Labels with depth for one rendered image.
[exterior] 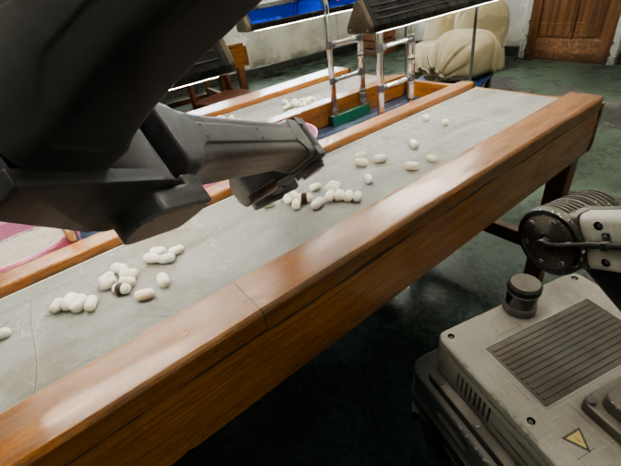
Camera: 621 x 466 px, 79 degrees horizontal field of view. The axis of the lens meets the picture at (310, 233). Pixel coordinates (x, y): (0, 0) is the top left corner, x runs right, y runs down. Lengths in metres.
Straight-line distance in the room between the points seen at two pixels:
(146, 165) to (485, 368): 0.77
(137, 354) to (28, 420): 0.14
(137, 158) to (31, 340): 0.57
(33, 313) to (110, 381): 0.29
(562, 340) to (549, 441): 0.24
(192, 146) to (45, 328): 0.56
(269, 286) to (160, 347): 0.18
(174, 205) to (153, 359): 0.37
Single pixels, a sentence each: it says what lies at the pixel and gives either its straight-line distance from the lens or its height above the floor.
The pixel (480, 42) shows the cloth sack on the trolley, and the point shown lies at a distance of 3.85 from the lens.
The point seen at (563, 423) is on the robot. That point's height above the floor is 0.47.
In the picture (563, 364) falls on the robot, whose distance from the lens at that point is 0.93.
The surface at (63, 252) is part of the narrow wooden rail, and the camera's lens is 0.93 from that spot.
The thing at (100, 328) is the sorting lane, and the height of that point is 0.74.
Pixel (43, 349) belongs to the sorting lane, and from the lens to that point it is 0.75.
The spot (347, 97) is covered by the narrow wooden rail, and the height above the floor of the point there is 0.76.
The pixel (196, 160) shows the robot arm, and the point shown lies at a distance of 0.29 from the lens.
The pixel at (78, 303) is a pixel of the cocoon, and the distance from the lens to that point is 0.77.
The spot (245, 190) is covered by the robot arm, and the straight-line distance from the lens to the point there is 0.60.
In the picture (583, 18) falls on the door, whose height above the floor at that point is 0.43.
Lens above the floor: 1.17
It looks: 34 degrees down
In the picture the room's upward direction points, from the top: 9 degrees counter-clockwise
